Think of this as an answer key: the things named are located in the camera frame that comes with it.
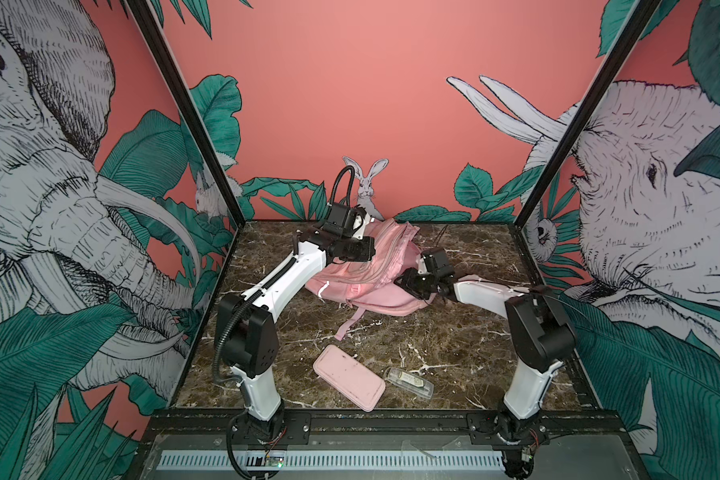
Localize pink student backpack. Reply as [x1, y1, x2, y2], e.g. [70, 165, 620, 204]
[305, 219, 435, 341]

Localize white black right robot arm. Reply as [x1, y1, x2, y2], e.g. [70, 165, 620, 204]
[395, 268, 577, 421]

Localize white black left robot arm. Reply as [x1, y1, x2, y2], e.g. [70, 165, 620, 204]
[211, 231, 375, 422]

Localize clear plastic eraser box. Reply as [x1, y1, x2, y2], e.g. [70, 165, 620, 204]
[385, 367, 434, 400]

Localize pink pencil case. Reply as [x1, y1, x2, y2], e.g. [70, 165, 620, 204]
[313, 345, 386, 412]

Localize white ventilation grille strip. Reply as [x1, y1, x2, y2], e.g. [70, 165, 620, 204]
[156, 450, 504, 472]

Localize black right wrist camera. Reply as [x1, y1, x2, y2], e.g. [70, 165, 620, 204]
[417, 247, 455, 279]

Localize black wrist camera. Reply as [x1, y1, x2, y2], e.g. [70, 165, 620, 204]
[417, 247, 455, 279]
[321, 203, 365, 238]

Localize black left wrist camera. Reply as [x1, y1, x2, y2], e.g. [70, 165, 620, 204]
[321, 203, 365, 238]

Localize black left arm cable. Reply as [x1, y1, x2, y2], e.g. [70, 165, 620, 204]
[211, 257, 298, 385]

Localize black front mounting rail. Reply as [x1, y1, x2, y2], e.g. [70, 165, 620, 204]
[142, 408, 629, 449]

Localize black left corner frame post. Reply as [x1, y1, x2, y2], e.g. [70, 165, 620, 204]
[126, 0, 246, 227]

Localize black corner frame post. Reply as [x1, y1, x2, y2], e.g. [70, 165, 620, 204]
[126, 0, 246, 227]
[513, 0, 661, 230]

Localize black right corner frame post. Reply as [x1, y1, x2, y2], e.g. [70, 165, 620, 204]
[513, 0, 661, 230]

